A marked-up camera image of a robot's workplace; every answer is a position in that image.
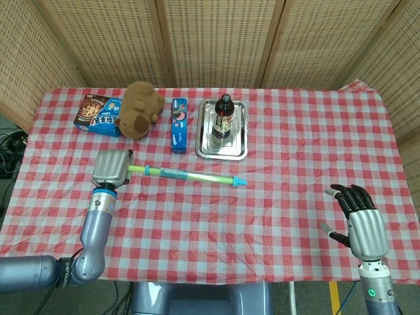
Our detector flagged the woven bamboo screen panel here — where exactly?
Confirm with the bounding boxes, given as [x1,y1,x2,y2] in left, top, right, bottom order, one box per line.
[334,0,420,198]
[156,0,285,89]
[259,0,404,89]
[0,0,88,132]
[32,0,173,89]

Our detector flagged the black cable bundle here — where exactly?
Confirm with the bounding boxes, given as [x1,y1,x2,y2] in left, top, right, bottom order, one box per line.
[0,127,29,180]

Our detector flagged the blue floor cable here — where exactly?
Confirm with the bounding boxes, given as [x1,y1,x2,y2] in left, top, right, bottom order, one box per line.
[343,282,358,312]

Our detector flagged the yellow floor tape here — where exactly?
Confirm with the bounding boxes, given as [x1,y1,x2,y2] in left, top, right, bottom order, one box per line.
[329,281,341,315]

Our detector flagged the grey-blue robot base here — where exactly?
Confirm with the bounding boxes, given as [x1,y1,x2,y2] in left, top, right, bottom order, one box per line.
[129,281,273,315]

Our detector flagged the red white checkered tablecloth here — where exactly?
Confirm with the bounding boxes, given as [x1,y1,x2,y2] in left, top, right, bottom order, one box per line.
[0,80,420,285]

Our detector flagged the stainless steel tray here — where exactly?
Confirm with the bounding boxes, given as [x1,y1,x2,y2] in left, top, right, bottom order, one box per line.
[195,98,249,161]

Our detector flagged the dark floor cables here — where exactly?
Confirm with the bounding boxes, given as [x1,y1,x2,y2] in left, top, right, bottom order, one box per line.
[106,281,131,315]

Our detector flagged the slim blue Oreo box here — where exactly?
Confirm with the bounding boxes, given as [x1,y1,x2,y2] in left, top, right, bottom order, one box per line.
[170,97,189,155]

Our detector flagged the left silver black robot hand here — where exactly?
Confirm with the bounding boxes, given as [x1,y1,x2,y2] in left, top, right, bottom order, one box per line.
[91,150,135,192]

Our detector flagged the white table leg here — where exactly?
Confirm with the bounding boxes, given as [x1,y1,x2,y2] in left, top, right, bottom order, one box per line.
[287,282,297,315]

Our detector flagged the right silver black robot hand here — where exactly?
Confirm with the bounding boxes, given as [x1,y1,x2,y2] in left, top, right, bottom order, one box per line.
[320,183,390,262]

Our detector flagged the brown plush capybara toy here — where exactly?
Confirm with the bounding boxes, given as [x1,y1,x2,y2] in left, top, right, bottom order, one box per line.
[114,81,165,141]

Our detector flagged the dark drink bottle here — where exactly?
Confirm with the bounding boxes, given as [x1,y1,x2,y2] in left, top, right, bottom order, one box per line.
[211,93,235,140]

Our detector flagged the wide blue chocolate cookie box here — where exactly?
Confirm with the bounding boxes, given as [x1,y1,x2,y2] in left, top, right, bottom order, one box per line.
[72,93,123,138]

